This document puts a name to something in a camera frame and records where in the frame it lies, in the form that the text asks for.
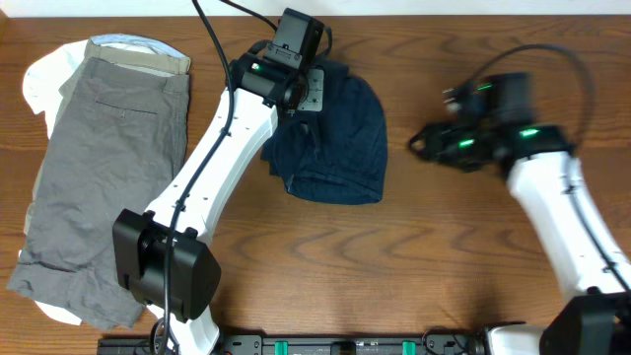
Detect navy blue shorts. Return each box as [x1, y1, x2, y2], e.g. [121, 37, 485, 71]
[261, 60, 387, 205]

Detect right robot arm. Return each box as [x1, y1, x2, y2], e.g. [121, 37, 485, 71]
[409, 73, 630, 354]

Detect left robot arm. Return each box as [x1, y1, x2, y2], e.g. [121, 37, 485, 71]
[112, 8, 332, 354]

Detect khaki shorts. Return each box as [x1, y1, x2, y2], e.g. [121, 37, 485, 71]
[53, 39, 191, 125]

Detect grey shorts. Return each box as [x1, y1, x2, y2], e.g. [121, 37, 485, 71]
[7, 58, 189, 330]

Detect white garment under pile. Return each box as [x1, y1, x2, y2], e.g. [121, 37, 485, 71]
[17, 38, 90, 327]

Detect left camera cable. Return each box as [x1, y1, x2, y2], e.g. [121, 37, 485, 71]
[150, 0, 280, 355]

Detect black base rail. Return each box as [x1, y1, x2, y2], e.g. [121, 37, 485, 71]
[96, 329, 494, 355]

